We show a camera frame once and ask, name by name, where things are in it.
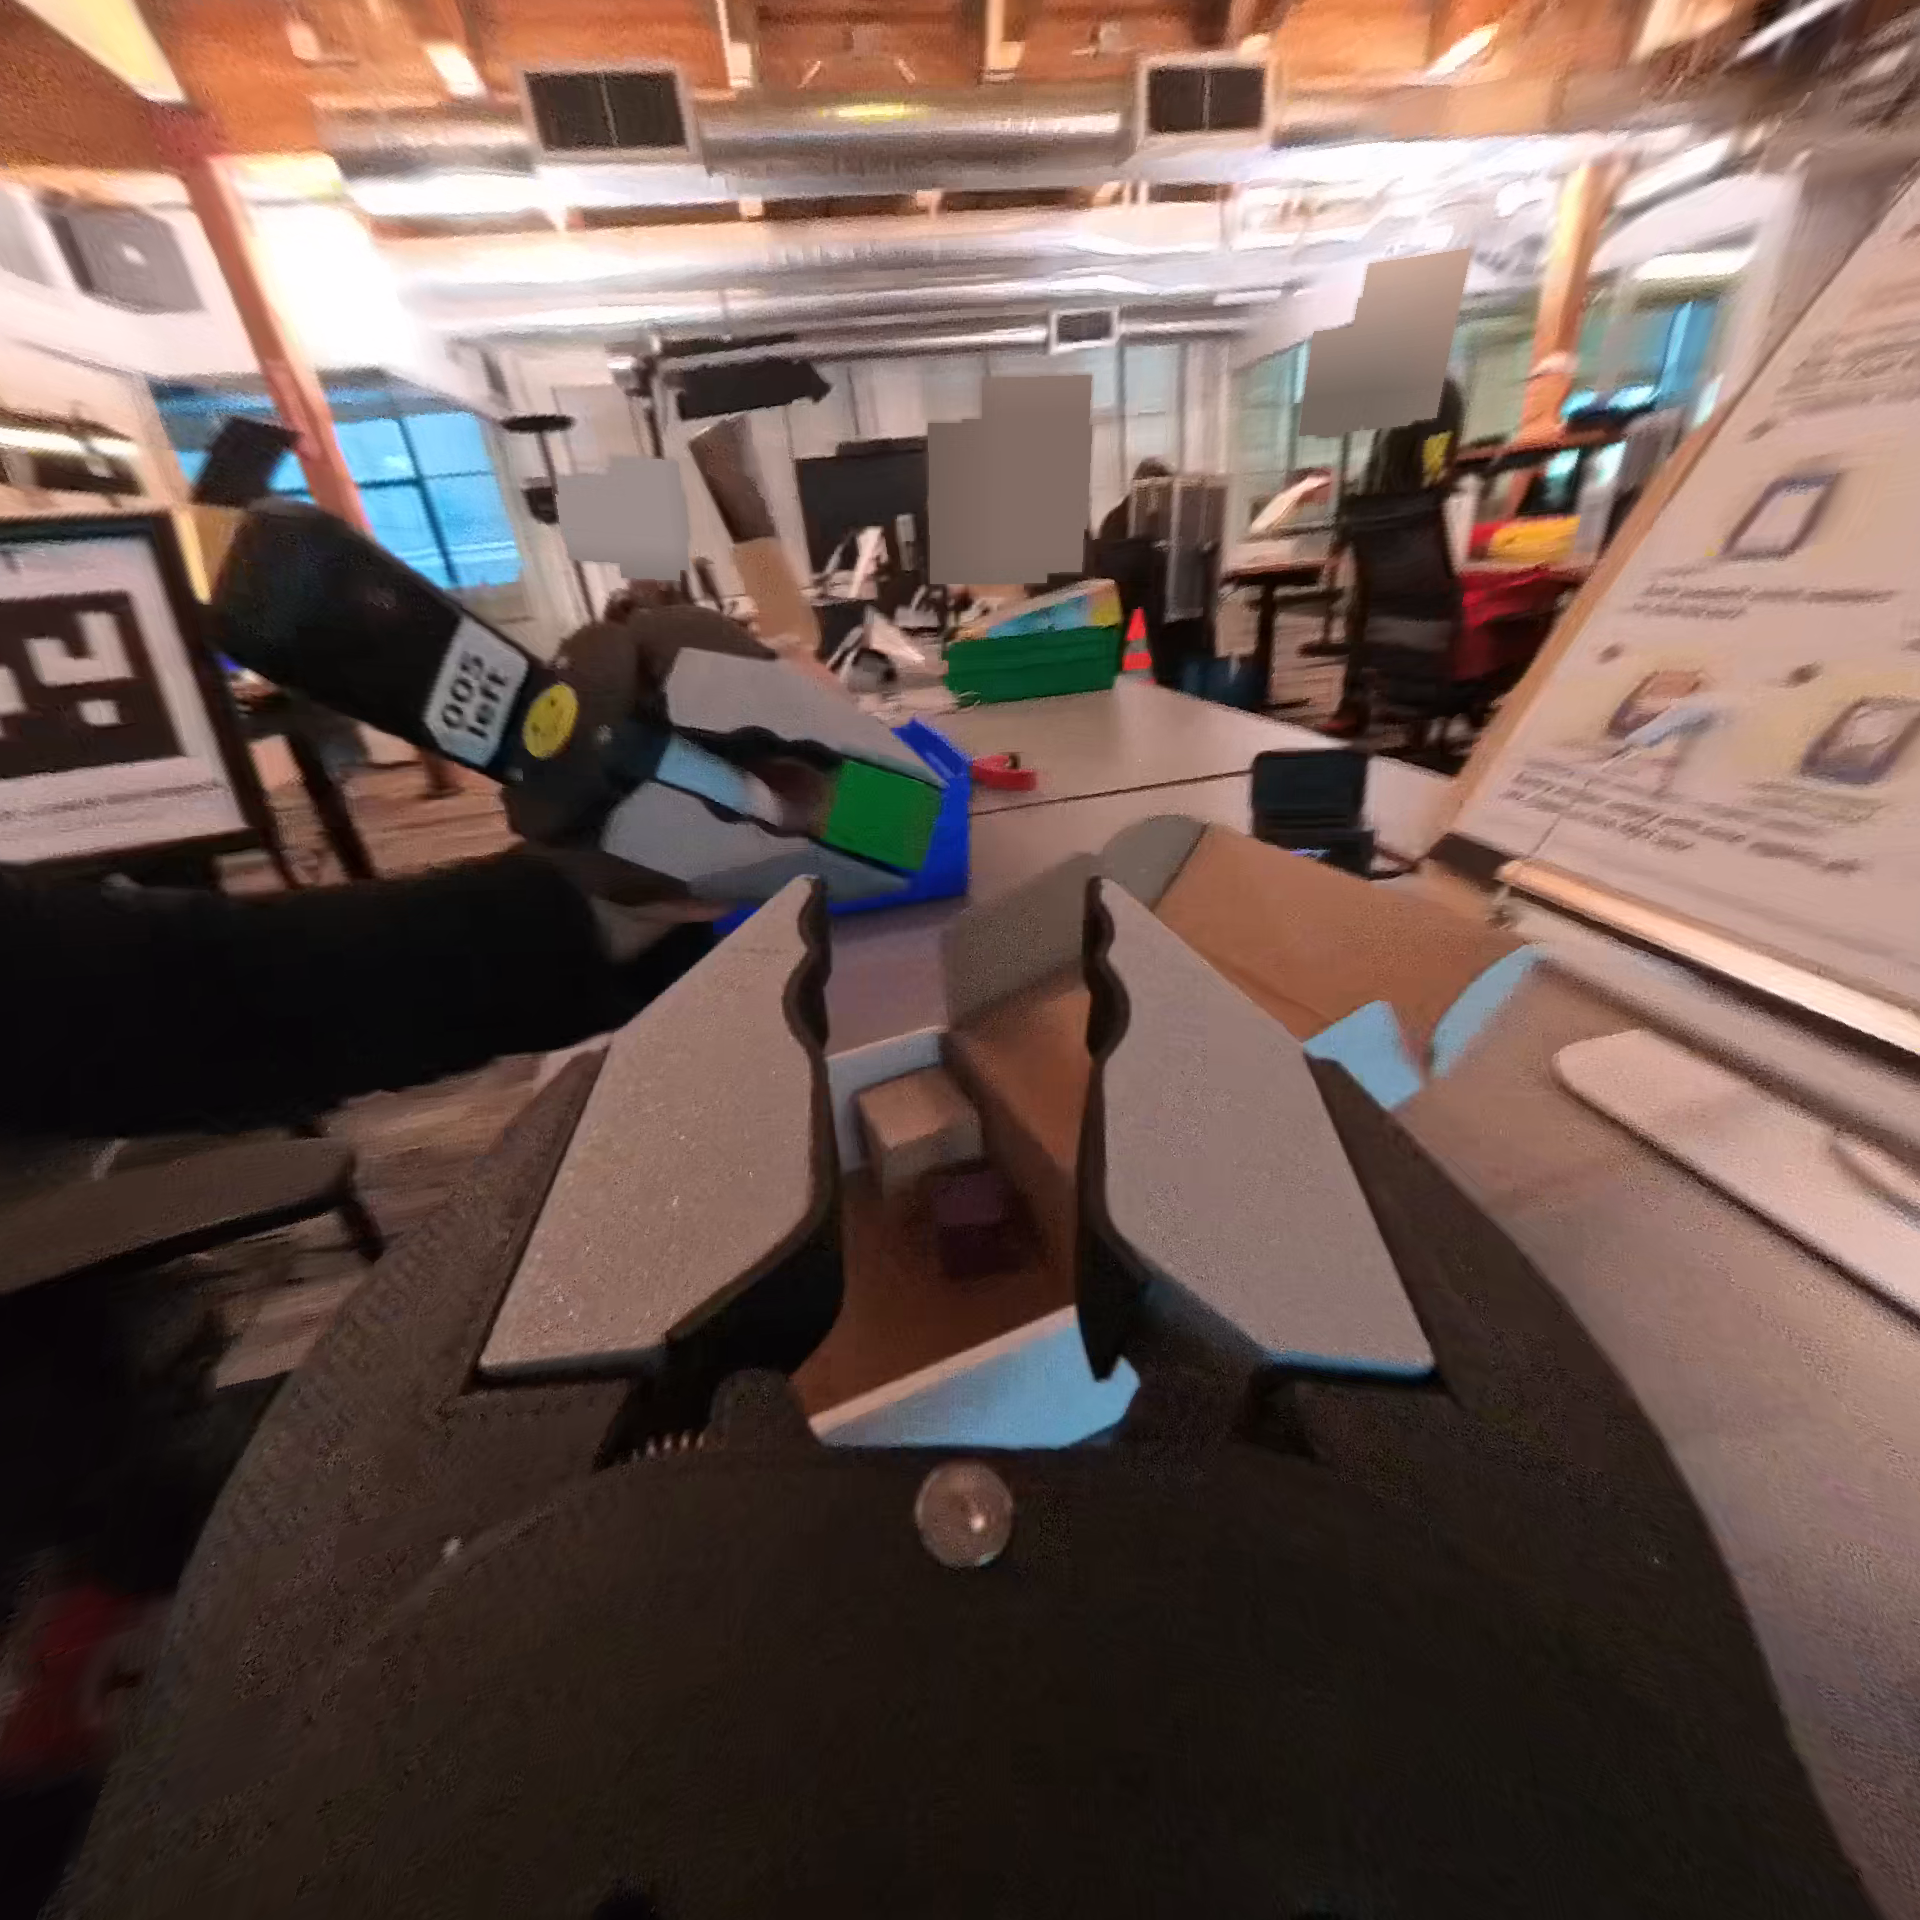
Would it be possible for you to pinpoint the silver ventilation duct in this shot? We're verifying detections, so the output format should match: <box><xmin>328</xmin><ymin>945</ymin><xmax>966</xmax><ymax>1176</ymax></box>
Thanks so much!
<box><xmin>318</xmin><ymin>58</ymin><xmax>1295</xmax><ymax>199</ymax></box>

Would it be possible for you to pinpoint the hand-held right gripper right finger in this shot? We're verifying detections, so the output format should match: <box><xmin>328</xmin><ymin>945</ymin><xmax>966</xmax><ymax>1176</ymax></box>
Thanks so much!
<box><xmin>1075</xmin><ymin>875</ymin><xmax>1443</xmax><ymax>1380</ymax></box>

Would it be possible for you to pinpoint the person's left forearm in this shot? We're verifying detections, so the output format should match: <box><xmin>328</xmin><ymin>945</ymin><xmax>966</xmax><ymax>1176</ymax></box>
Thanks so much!
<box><xmin>0</xmin><ymin>846</ymin><xmax>725</xmax><ymax>1143</ymax></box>

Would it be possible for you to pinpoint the white cardboard mailer box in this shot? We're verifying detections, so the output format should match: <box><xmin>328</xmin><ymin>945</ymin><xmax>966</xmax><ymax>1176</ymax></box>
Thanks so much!
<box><xmin>811</xmin><ymin>816</ymin><xmax>1548</xmax><ymax>1448</ymax></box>

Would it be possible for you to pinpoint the blue plastic bin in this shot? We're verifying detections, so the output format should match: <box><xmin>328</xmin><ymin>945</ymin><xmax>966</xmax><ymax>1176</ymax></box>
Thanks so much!
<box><xmin>715</xmin><ymin>715</ymin><xmax>974</xmax><ymax>939</ymax></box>

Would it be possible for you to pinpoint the white display stand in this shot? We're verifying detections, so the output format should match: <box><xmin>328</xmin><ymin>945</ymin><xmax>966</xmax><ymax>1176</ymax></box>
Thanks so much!
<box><xmin>1548</xmin><ymin>1023</ymin><xmax>1920</xmax><ymax>1314</ymax></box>

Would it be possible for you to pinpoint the natural wood cube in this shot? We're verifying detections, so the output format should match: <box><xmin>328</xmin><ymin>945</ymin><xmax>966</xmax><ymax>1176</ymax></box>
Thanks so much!
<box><xmin>856</xmin><ymin>1066</ymin><xmax>986</xmax><ymax>1200</ymax></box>

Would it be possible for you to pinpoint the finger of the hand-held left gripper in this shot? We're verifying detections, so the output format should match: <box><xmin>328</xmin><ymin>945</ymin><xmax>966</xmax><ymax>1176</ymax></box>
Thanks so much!
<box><xmin>595</xmin><ymin>737</ymin><xmax>910</xmax><ymax>912</ymax></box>
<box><xmin>670</xmin><ymin>644</ymin><xmax>948</xmax><ymax>790</ymax></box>

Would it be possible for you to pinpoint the printed instruction sheet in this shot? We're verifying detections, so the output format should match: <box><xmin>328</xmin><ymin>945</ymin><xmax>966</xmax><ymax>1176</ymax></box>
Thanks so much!
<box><xmin>1460</xmin><ymin>194</ymin><xmax>1920</xmax><ymax>979</ymax></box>

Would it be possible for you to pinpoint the colourful flat box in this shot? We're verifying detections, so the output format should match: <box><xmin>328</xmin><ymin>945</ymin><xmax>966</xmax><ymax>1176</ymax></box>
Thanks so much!
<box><xmin>986</xmin><ymin>576</ymin><xmax>1127</xmax><ymax>644</ymax></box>

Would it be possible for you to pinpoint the green cube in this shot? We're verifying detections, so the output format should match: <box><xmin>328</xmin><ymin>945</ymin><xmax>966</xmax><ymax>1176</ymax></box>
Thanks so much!
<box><xmin>820</xmin><ymin>761</ymin><xmax>945</xmax><ymax>878</ymax></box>

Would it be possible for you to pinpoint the person's black clothing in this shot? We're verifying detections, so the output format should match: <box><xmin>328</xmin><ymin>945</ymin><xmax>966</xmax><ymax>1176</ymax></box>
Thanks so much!
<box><xmin>0</xmin><ymin>1290</ymin><xmax>292</xmax><ymax>1920</ymax></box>

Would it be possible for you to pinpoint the black white marker sign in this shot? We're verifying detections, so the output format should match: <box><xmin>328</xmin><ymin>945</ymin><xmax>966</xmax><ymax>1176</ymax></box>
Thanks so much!
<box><xmin>0</xmin><ymin>507</ymin><xmax>284</xmax><ymax>878</ymax></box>

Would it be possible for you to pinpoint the orange steel column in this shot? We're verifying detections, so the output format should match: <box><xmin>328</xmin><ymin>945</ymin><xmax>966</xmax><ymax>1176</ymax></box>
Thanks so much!
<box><xmin>177</xmin><ymin>151</ymin><xmax>376</xmax><ymax>532</ymax></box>

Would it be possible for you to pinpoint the purple cube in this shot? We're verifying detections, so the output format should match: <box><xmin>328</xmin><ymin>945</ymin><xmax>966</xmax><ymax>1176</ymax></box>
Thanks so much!
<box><xmin>917</xmin><ymin>1164</ymin><xmax>1041</xmax><ymax>1281</ymax></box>

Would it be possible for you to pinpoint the black monitor screen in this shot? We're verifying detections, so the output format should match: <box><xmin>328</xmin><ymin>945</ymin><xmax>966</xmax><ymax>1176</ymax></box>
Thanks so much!
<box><xmin>795</xmin><ymin>439</ymin><xmax>934</xmax><ymax>584</ymax></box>

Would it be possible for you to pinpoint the green plastic bin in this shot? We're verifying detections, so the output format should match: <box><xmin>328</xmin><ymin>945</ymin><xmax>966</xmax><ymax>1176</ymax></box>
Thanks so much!
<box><xmin>941</xmin><ymin>618</ymin><xmax>1132</xmax><ymax>701</ymax></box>

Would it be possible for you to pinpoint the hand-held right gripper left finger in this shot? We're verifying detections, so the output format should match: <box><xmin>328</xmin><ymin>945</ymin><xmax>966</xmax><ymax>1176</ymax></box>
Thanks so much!
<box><xmin>475</xmin><ymin>875</ymin><xmax>847</xmax><ymax>1380</ymax></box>

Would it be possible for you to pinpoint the instruction sheet on stand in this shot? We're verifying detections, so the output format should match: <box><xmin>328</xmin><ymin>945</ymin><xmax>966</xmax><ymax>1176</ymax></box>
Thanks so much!
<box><xmin>1435</xmin><ymin>151</ymin><xmax>1920</xmax><ymax>1055</ymax></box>

